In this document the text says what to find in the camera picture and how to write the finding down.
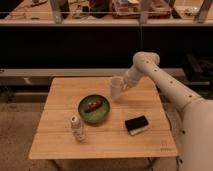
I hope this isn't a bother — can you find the long wooden workbench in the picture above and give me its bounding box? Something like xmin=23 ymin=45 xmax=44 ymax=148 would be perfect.
xmin=0 ymin=0 xmax=213 ymax=27

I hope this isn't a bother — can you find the wooden folding table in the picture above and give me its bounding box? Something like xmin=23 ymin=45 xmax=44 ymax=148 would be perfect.
xmin=29 ymin=77 xmax=177 ymax=159

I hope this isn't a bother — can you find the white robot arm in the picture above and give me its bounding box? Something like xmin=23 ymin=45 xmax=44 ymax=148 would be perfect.
xmin=122 ymin=52 xmax=213 ymax=171

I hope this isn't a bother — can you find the brown sausage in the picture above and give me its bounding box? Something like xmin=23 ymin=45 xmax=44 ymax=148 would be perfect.
xmin=84 ymin=101 xmax=102 ymax=113

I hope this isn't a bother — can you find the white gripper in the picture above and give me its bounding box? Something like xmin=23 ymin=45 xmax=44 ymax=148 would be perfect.
xmin=120 ymin=65 xmax=144 ymax=92

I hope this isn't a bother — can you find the green ceramic bowl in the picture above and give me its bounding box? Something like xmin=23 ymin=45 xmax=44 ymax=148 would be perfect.
xmin=78 ymin=94 xmax=110 ymax=124

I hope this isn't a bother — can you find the black and white sponge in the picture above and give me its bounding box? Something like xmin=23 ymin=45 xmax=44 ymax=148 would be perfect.
xmin=125 ymin=115 xmax=149 ymax=135

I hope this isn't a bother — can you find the small white bottle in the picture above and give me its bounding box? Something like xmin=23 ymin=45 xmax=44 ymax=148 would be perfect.
xmin=70 ymin=116 xmax=86 ymax=142

